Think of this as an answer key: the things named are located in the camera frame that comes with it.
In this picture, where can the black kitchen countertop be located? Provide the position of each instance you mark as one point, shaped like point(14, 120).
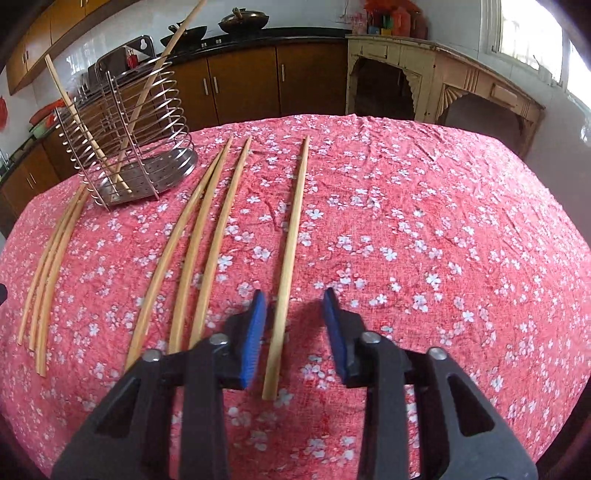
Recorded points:
point(286, 36)

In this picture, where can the brown upper kitchen cabinets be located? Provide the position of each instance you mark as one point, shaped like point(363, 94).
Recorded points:
point(41, 32)

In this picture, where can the small black wok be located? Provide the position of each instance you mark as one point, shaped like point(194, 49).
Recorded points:
point(189, 33)

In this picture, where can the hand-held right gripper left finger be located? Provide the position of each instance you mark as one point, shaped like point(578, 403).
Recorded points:
point(254, 341)

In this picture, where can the pink floral tablecloth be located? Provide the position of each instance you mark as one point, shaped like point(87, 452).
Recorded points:
point(415, 277)

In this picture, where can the red wall hanging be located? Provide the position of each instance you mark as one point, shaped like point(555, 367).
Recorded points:
point(3, 115)

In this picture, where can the dark red bottle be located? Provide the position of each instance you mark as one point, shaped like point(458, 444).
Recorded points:
point(418, 23)

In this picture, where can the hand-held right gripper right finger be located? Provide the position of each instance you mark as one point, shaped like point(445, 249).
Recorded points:
point(334, 332)

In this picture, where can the yellow and blue box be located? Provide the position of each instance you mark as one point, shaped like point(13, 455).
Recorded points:
point(383, 30)

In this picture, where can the steel dish rack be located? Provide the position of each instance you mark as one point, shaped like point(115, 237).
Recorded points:
point(111, 62)

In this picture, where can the cream wooden console table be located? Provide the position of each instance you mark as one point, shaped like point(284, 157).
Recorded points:
point(415, 55)

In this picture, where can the pink packet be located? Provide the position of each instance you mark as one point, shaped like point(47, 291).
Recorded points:
point(358, 22)

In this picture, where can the green plastic basin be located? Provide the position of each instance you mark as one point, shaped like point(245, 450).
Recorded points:
point(44, 129)

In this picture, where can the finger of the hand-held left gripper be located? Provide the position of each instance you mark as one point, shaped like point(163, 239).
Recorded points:
point(2, 295)

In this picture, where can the red plastic canister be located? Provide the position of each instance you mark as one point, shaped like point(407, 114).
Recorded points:
point(400, 21)

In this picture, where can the white framed window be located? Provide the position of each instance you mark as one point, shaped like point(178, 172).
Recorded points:
point(521, 32)

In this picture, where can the brown lower kitchen cabinets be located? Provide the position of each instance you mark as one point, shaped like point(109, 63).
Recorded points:
point(244, 83)

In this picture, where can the small red bottle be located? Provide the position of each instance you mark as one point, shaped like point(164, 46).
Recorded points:
point(132, 60)

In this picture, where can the red plastic bowl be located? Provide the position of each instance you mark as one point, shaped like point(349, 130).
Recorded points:
point(44, 113)

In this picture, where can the large dark wok with lid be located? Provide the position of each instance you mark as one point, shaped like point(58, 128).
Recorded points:
point(242, 23)

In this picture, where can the brown kitchen cabinets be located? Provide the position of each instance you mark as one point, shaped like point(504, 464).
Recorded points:
point(244, 83)
point(41, 32)

